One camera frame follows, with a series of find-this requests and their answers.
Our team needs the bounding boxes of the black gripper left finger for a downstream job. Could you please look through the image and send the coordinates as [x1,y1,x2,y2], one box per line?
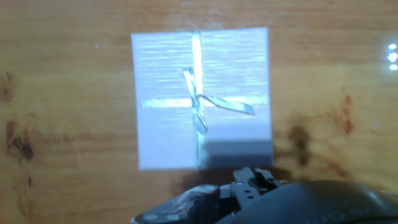
[220,167,261,216]

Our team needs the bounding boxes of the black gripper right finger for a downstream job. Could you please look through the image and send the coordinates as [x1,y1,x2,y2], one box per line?
[254,167,278,194]

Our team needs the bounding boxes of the pink gift box lid ribbon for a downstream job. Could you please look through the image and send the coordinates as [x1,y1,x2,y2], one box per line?
[131,27,274,172]

